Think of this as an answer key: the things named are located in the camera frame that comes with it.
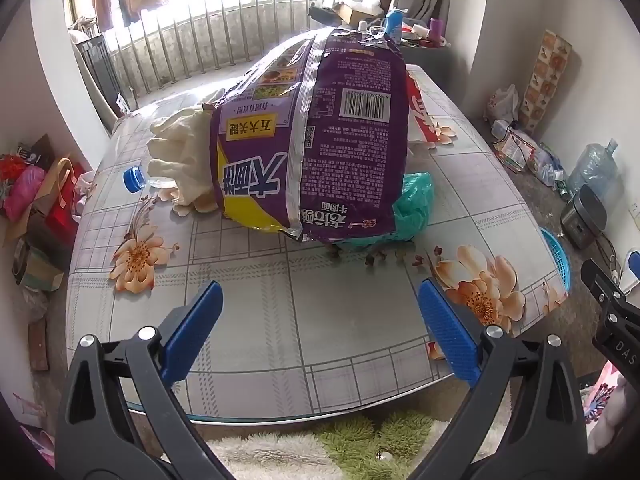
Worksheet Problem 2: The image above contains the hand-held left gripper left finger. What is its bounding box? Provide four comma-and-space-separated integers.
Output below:
54, 280, 236, 480

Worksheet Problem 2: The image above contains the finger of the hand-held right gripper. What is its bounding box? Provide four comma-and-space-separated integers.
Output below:
580, 258, 640, 321

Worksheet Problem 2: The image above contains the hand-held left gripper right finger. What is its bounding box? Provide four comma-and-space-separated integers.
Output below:
418, 277, 589, 480

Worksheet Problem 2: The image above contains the blue plastic basket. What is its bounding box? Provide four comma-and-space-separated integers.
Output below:
540, 227, 574, 294

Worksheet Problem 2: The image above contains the teal plastic bag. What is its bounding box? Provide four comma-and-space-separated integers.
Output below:
332, 171, 436, 257

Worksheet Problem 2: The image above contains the plastic cola bottle blue cap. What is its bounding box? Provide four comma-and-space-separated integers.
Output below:
123, 164, 176, 193

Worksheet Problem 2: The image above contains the purple instant noodle bag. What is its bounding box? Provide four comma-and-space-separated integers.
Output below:
209, 27, 412, 245

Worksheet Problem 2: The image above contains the red and white package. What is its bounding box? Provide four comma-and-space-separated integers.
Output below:
404, 64, 458, 150

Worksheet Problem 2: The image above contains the pink floral cloth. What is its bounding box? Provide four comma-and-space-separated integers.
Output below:
584, 360, 640, 457

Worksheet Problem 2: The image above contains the grey rice cooker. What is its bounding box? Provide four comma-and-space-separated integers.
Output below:
560, 185, 609, 251

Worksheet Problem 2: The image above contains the large clear water jug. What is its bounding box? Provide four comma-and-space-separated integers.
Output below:
567, 139, 619, 196

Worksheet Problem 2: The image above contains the white and green fluffy rug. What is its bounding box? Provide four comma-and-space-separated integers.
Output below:
205, 390, 516, 480

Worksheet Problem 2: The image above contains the crumpled plastic bags pile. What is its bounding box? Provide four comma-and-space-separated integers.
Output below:
527, 142, 567, 190

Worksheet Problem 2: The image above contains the red brick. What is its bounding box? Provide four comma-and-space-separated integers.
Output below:
27, 317, 51, 372

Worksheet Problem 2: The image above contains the clear bag with papers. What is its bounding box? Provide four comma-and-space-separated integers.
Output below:
494, 127, 539, 172

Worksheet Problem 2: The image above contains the brown paper bag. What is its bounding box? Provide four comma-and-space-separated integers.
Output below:
44, 157, 87, 247

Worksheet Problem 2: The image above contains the white plastic bag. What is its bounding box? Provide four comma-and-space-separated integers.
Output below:
487, 84, 521, 123

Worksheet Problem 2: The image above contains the patterned cardboard board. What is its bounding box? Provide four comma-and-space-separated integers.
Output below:
519, 30, 574, 134

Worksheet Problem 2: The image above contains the pink mesh bag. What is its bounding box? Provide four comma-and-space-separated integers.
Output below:
4, 165, 47, 222

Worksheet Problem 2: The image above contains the red mesh bag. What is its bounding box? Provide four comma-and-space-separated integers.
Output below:
0, 154, 27, 182

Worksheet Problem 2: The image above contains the grey cabinet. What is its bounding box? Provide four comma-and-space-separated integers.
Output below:
397, 40, 453, 68

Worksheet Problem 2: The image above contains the metal window railing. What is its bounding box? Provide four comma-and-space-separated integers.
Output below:
107, 0, 326, 103

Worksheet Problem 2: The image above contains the blue detergent bottle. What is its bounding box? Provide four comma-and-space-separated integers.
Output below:
385, 7, 406, 44

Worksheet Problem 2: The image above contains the open cardboard box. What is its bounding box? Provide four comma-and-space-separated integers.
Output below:
331, 0, 387, 27

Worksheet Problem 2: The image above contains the black flat device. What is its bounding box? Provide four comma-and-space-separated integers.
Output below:
307, 5, 342, 29

